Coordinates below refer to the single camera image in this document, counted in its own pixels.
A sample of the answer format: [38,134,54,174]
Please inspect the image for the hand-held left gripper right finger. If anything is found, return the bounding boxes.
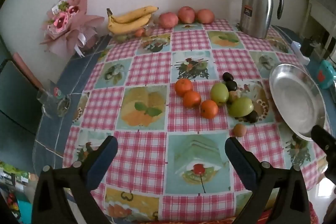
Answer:
[225,137,314,224]

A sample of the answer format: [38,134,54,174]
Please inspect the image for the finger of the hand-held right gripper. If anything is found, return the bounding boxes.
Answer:
[310,124,336,182]

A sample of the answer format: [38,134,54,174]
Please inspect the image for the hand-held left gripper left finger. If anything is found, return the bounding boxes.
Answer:
[31,135,118,224]

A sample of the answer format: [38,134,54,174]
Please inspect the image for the brown longan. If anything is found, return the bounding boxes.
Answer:
[228,91,240,104]
[232,123,247,138]

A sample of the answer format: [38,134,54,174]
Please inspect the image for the round steel plate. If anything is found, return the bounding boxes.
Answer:
[269,63,327,141]

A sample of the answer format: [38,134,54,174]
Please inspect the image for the green jujube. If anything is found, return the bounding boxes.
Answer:
[228,97,255,117]
[210,82,229,106]

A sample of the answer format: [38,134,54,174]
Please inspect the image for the orange tangerine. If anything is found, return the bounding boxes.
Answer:
[175,78,193,97]
[183,90,202,108]
[201,100,219,119]

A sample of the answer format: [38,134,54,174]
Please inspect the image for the teal box with orange patch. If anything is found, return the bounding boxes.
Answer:
[316,60,336,89]

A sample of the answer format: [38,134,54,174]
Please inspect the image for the clear glass cup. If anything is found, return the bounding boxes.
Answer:
[37,80,72,118]

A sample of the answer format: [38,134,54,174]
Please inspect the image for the white power strip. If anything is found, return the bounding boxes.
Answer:
[291,41,311,65]

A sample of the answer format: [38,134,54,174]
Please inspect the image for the black charger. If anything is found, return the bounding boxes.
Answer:
[300,38,315,56]

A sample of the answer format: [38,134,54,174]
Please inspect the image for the pink checkered printed tablecloth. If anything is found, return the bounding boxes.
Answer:
[62,19,327,223]

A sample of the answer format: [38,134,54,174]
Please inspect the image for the colourful printed packets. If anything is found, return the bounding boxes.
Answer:
[0,161,32,216]

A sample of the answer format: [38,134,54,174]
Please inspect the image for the dark teal furniture panel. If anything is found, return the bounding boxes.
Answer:
[0,56,44,135]

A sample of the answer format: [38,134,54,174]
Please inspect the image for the yellow banana bunch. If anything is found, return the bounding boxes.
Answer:
[106,6,159,35]

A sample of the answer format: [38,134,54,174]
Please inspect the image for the pink wrapped flower bouquet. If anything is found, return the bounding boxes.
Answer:
[39,0,105,58]

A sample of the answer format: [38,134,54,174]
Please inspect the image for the stainless steel thermos jug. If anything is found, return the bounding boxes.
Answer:
[238,0,285,39]

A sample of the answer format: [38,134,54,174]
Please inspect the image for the red apple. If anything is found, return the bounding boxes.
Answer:
[158,12,179,29]
[178,6,196,24]
[197,9,215,24]

